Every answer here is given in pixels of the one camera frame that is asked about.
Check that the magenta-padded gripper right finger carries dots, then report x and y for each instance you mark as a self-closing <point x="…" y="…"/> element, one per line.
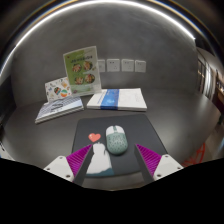
<point x="166" y="165"/>

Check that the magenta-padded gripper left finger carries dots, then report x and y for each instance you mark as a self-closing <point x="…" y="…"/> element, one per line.
<point x="59" y="166"/>

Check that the green and white perforated mouse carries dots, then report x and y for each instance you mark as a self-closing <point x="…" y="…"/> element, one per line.
<point x="116" y="141"/>

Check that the dark grey heart-print mouse pad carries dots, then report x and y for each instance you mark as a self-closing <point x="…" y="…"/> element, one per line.
<point x="140" y="130"/>

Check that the grey striped cover book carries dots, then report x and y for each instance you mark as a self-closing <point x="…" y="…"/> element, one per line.
<point x="60" y="109"/>

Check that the white book with blue band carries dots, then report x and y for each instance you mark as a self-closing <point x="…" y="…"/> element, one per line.
<point x="126" y="100"/>

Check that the white card with colourful stickers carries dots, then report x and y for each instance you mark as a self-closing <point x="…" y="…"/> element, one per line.
<point x="57" y="90"/>

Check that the green menu sign stand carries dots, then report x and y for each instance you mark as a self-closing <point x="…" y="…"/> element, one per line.
<point x="82" y="71"/>

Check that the white ceiling light strip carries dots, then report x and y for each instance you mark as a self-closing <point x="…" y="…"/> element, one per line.
<point x="133" y="2"/>

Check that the red metal chair frame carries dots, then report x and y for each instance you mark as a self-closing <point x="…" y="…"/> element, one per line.
<point x="199" y="156"/>

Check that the white wall socket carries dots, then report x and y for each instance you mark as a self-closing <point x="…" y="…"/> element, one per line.
<point x="113" y="65"/>
<point x="101" y="66"/>
<point x="127" y="65"/>
<point x="140" y="66"/>

